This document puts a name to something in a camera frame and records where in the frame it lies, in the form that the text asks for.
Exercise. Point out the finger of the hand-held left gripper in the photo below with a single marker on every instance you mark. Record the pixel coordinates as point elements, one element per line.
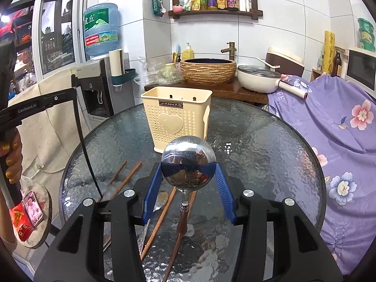
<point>83,144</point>

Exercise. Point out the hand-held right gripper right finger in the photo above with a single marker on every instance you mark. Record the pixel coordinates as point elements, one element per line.
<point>224,194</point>

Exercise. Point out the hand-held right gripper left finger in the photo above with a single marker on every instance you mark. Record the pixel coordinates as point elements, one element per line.
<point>152,194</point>

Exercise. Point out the metal knife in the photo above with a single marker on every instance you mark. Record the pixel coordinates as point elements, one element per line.
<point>143,235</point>

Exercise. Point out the cream plastic utensil holder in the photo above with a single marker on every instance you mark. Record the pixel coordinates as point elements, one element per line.
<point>176,117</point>

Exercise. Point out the person's left forearm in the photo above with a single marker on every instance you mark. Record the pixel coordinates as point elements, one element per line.
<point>6,220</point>

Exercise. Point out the person's left hand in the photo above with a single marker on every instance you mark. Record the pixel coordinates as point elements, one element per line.
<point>16,155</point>

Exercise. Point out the beige cloth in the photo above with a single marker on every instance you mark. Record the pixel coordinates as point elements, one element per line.
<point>50,135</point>

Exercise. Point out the water dispenser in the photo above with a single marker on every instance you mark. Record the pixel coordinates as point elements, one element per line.
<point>94,91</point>

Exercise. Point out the round woven cushion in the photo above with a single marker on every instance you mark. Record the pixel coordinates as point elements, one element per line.
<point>45,208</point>

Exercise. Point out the glass sliding window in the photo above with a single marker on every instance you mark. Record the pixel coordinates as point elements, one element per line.
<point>57,32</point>

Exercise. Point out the smartphone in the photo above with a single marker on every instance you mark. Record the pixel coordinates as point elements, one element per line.
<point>33,208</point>

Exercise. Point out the clear plastic bag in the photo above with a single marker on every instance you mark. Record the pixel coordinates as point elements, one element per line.
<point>149,70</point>

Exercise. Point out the blue water jug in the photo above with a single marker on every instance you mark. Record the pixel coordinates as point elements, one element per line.
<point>101,29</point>

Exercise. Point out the red packet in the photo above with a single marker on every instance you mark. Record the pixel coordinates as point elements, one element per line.
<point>19,221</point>

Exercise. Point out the wooden counter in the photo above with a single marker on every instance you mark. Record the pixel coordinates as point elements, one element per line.
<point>229,92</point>

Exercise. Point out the green cup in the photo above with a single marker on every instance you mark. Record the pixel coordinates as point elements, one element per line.
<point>169,70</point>

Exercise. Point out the white pan with glass lid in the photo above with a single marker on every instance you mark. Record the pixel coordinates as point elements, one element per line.
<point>255,80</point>

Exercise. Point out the brown ceramic basin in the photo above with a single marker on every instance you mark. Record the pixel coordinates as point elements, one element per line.
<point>208,72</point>

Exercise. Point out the purple floral cloth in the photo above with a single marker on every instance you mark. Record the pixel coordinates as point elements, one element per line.
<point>337,141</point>

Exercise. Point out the blue toothbrush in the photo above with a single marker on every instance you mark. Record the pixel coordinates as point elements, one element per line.
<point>177,53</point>

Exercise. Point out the white rice spoon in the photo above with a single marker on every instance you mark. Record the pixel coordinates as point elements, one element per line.
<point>268,64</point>

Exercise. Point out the yellow soap dispenser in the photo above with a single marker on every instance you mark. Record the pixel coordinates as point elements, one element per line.
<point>188,53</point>

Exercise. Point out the brass faucet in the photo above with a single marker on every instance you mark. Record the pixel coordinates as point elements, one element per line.
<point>230,50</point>

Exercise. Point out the white brown rice cooker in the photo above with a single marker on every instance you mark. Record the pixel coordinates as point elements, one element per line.
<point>289,61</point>

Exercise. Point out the green hanging packet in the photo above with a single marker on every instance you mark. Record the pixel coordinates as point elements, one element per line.
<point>158,4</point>

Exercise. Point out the pink bowl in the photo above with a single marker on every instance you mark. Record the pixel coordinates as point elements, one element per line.
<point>177,8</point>

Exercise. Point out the brown glass bottle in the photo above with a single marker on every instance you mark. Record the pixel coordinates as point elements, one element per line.
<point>337,64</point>

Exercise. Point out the yellow roll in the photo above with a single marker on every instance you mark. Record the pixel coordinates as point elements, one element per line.
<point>329,51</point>

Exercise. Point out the yellow seasoning packet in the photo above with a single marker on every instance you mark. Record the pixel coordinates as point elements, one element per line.
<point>191,3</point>

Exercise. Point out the white microwave oven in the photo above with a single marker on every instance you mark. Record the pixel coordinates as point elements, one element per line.
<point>361,67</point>

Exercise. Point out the white squeeze bottle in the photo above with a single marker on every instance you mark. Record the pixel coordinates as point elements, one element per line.
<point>243,3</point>

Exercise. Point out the green stacked boxes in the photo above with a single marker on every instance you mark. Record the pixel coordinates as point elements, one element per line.
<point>365,33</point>

